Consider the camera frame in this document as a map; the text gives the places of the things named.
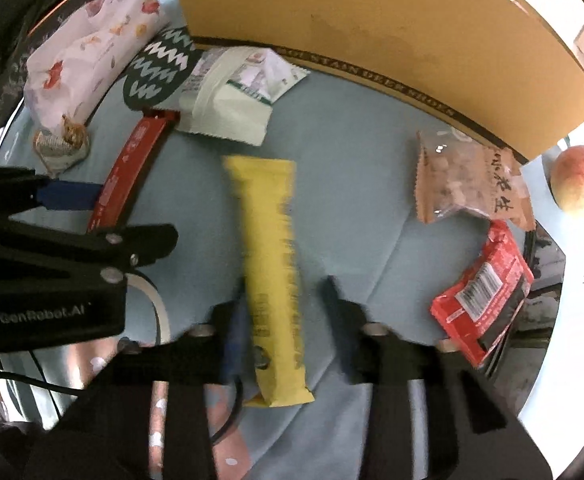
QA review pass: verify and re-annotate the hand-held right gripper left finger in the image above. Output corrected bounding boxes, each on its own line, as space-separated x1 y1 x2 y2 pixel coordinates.
24 300 250 480

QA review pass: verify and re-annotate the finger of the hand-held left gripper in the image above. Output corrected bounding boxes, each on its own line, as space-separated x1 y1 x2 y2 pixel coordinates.
0 167 105 218
0 222 180 281

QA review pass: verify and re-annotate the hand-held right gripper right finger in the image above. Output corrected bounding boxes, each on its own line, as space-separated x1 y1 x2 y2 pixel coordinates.
321 275 555 480

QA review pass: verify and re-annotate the long red snack packet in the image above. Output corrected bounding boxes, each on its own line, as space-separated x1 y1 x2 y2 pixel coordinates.
87 109 180 233

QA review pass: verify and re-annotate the yellow bar packet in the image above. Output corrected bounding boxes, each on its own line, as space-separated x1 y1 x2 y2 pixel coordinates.
222 156 316 407

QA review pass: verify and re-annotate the yellow cardboard box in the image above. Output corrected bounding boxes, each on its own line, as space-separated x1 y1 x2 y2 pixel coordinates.
167 0 584 165

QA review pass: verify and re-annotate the small nut bar packet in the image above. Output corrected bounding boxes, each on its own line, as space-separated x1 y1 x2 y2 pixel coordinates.
33 115 91 177

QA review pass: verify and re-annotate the red black snack packet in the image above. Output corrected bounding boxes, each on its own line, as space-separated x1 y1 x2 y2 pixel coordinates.
431 220 535 368

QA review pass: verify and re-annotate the white printed tissue pack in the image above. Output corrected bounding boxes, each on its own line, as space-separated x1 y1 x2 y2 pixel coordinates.
24 0 170 133

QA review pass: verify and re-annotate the dark green zigzag packet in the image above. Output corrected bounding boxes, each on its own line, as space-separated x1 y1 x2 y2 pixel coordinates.
123 25 203 111

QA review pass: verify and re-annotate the light green white packet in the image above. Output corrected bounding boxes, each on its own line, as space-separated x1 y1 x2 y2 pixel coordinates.
174 46 309 147

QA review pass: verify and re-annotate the tan peanut packet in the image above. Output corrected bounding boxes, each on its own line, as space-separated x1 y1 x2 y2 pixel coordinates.
416 129 536 231

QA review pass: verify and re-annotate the red apple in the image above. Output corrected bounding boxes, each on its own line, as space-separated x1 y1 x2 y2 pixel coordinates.
549 145 584 217

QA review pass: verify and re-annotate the black cable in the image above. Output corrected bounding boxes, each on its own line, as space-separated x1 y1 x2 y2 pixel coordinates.
207 377 247 448

